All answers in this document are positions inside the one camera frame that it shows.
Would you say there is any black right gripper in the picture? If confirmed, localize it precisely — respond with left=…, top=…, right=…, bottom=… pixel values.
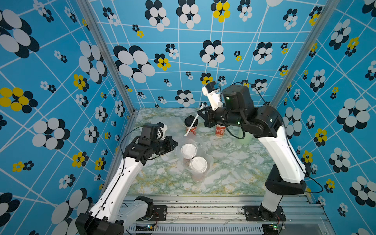
left=196, top=104, right=244, bottom=131

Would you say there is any red cup white lid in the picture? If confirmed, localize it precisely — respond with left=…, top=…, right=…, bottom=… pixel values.
left=181, top=143, right=197, bottom=167

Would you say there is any translucent plastic carrier bag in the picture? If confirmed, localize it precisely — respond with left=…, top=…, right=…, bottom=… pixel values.
left=176, top=139, right=213, bottom=182

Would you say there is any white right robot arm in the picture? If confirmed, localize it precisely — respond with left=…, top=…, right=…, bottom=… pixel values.
left=197, top=82, right=311, bottom=222

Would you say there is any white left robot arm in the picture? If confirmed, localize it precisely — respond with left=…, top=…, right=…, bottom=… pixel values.
left=75, top=122, right=178, bottom=235

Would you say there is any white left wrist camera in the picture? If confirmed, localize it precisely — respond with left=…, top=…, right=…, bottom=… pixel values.
left=157, top=122, right=167, bottom=139

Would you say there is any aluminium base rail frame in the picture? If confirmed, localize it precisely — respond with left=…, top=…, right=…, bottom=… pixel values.
left=125, top=195, right=335, bottom=235

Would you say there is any aluminium left corner post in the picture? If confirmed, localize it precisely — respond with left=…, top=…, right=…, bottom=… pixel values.
left=77, top=0, right=135, bottom=116

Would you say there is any aluminium corner post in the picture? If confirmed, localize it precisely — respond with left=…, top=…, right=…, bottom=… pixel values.
left=77, top=0, right=135, bottom=116
left=271, top=0, right=340, bottom=109

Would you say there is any aluminium right corner post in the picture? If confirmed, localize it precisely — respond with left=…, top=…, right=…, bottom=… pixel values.
left=271, top=0, right=340, bottom=109

